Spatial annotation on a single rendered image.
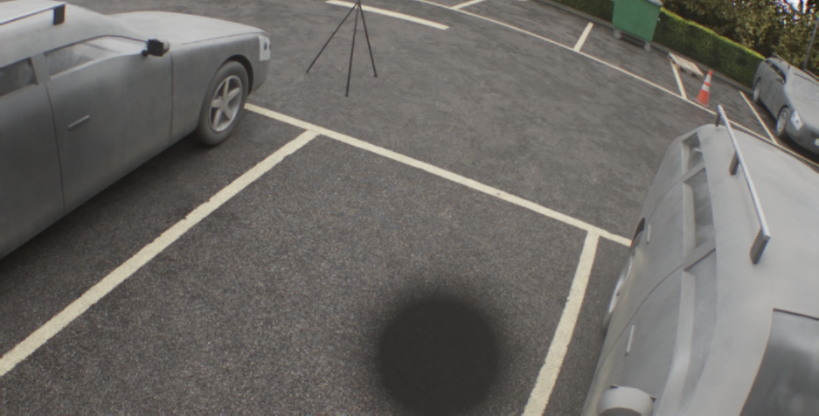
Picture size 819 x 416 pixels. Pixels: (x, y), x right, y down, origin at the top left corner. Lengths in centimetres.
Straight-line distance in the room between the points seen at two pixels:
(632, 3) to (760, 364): 1237
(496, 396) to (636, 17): 1160
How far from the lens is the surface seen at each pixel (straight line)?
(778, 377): 175
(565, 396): 311
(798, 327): 187
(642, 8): 1370
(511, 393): 302
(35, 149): 313
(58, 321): 314
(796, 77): 1310
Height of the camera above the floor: 212
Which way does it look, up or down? 28 degrees down
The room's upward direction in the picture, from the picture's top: 11 degrees clockwise
